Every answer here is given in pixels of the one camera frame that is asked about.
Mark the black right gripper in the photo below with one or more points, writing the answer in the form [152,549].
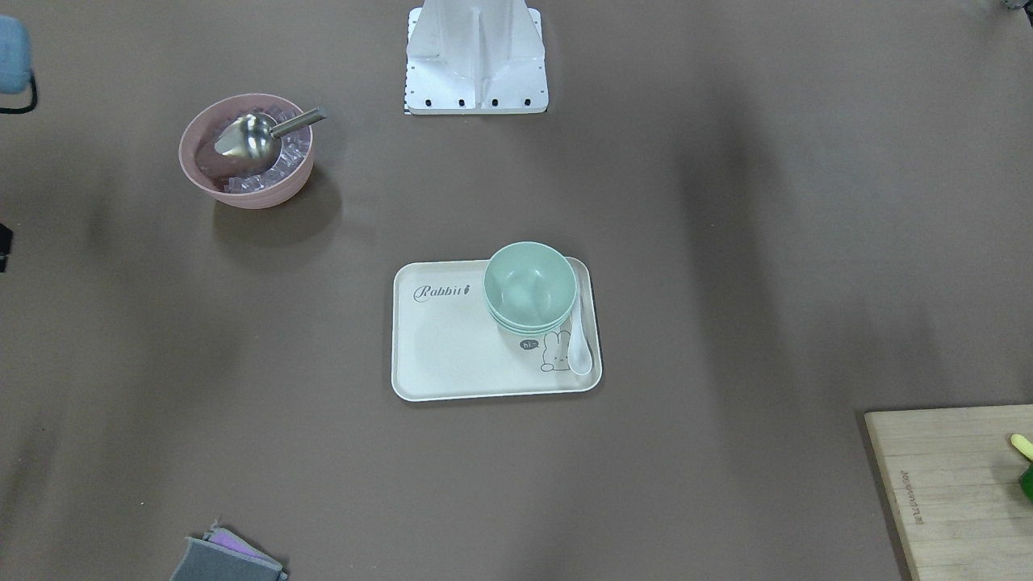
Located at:
[4,240]

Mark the green bowl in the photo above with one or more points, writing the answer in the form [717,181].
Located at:
[496,316]
[529,283]
[532,332]

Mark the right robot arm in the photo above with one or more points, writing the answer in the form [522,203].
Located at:
[17,74]

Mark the pink bowl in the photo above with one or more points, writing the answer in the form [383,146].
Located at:
[247,186]

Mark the metal scoop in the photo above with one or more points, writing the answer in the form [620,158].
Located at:
[253,142]

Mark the grey folded cloth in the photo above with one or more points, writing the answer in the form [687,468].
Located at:
[221,554]

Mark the cream serving tray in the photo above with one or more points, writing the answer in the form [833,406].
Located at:
[445,345]

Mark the white pillar base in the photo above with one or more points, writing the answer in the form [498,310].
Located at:
[475,58]

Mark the green bowl on tray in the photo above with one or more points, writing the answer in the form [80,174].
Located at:
[532,332]

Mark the white ceramic spoon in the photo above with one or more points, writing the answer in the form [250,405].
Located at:
[579,354]

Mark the wooden cutting board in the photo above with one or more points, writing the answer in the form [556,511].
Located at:
[953,482]

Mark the yellow plastic knife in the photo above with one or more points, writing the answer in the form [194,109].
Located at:
[1023,445]

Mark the green lime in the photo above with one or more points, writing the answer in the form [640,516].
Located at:
[1025,482]

